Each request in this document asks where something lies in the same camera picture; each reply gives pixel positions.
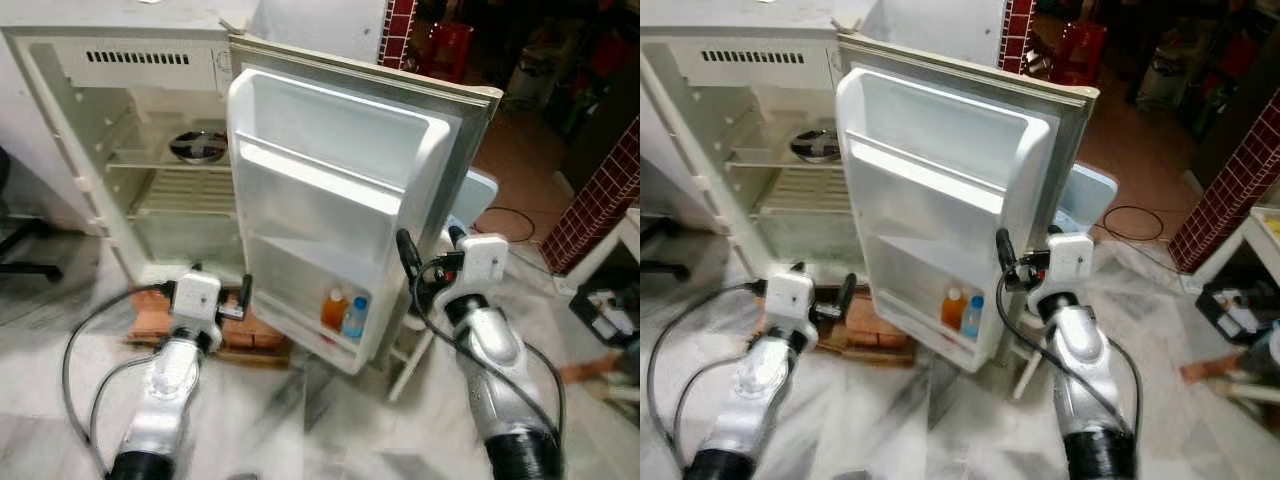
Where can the orange drink bottle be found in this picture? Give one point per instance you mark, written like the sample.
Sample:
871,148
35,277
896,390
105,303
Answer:
953,311
333,312

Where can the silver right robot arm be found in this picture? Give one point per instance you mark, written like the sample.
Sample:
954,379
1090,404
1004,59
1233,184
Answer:
1080,350
495,350

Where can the brick and wood fridge base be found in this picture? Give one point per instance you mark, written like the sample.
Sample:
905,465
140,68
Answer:
868,322
150,318

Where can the white fridge door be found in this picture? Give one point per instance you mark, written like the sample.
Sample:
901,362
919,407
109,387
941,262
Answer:
940,130
330,130

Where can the white fridge body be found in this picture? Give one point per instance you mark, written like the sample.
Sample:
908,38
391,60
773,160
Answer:
770,85
150,85

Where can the light blue plastic chair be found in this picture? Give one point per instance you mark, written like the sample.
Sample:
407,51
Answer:
1090,195
475,195

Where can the blue water bottle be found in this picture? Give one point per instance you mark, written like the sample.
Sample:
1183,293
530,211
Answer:
973,320
355,320

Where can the white metal stand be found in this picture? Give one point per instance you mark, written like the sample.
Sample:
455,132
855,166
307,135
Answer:
1030,365
412,365

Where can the red tiled counter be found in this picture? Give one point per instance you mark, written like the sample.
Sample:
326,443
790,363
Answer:
1230,190
595,200

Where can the steel bowl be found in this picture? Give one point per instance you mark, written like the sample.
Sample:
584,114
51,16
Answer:
815,146
197,148

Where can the black crate with items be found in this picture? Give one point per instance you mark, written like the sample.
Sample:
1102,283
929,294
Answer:
600,305
1230,310

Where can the grey metal container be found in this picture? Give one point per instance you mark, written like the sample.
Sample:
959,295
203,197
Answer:
1165,75
530,75

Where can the person's leg and foot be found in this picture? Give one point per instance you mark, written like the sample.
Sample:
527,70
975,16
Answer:
1210,370
590,370

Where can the black office chair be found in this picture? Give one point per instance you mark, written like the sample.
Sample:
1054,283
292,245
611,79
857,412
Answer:
30,268
655,268

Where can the red plastic chair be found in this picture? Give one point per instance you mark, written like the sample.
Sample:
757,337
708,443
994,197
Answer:
450,45
1085,45

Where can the red tiled column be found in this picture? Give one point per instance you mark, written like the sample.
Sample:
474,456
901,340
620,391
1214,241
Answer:
398,30
1018,30

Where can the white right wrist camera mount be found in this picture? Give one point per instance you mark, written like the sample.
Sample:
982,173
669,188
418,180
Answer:
485,260
1072,258

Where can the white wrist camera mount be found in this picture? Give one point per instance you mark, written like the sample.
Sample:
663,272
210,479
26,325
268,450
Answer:
485,260
790,298
195,298
1072,258

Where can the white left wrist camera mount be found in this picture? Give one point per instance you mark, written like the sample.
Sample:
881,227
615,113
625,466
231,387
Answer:
790,298
195,298

